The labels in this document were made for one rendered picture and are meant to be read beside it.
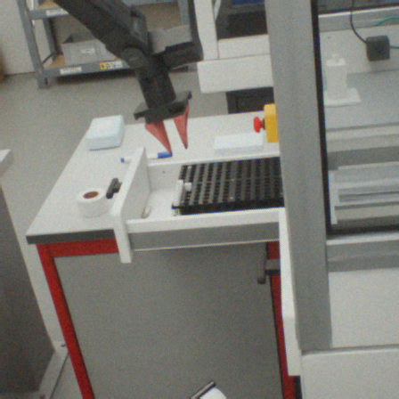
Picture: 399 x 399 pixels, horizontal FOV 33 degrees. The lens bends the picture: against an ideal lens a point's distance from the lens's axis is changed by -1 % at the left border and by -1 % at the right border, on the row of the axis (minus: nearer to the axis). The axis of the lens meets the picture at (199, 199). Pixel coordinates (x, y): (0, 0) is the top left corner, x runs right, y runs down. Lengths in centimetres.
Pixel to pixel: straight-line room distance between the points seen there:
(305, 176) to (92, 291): 102
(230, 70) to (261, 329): 81
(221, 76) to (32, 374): 111
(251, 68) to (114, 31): 99
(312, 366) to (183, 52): 61
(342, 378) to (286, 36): 41
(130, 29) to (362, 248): 58
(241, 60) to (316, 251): 137
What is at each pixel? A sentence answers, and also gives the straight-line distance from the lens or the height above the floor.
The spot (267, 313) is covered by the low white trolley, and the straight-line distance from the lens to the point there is 162.
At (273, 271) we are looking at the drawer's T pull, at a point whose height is 91.
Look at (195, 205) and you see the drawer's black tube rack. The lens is 123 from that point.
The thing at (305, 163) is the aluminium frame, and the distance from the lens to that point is 68.
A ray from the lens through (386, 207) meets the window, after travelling 73.
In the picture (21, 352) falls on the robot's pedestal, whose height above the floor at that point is 18.
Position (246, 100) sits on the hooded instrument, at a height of 76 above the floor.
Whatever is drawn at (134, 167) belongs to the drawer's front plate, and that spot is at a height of 93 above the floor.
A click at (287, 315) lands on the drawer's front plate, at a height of 93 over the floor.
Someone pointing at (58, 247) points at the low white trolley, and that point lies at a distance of 158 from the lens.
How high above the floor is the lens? 148
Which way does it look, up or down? 28 degrees down
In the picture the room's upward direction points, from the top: 9 degrees counter-clockwise
